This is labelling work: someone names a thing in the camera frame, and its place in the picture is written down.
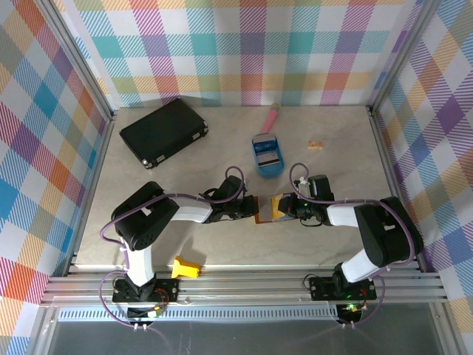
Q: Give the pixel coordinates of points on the gold credit card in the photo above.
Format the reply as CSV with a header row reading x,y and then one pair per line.
x,y
276,207

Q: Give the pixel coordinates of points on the brown leather card holder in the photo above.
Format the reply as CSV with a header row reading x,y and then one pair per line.
x,y
264,212

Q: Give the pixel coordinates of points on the blue oval tray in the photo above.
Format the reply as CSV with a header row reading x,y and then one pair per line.
x,y
271,173

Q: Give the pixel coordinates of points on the blue VIP credit card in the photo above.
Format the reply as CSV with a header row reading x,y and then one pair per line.
x,y
265,145

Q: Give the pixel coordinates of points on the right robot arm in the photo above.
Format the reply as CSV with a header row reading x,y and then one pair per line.
x,y
384,229

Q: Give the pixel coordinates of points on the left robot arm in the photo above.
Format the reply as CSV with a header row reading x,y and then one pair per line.
x,y
144,218

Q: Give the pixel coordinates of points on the magnetic stripe credit card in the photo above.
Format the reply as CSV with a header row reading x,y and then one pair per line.
x,y
268,159

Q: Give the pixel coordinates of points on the small tan block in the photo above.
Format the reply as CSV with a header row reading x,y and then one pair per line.
x,y
315,145

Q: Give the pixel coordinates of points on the yellow plastic finger part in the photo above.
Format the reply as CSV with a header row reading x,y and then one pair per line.
x,y
184,269

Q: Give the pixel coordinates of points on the pink toy microphone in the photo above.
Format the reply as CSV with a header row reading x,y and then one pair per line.
x,y
271,118

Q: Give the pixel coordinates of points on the black hard case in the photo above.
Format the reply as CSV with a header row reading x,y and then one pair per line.
x,y
162,129

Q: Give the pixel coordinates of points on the small controller board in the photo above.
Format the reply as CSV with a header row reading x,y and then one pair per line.
x,y
142,313
351,312

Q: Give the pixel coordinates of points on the grey metal panel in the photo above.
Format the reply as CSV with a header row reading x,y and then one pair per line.
x,y
240,338

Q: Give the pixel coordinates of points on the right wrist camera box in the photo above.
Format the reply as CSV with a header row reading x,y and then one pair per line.
x,y
301,182

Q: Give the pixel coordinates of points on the aluminium frame rail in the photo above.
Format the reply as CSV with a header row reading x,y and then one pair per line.
x,y
240,286

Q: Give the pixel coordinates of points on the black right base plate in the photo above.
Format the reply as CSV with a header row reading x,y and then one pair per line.
x,y
321,290

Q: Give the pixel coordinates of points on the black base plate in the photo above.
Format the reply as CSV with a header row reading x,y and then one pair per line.
x,y
321,290
168,292

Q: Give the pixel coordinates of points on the aluminium side rail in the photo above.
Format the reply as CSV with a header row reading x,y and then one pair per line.
x,y
95,174
390,166

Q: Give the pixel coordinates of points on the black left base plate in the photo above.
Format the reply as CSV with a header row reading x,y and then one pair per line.
x,y
168,292

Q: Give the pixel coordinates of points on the aluminium frame post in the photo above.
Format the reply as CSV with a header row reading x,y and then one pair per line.
x,y
79,55
401,55

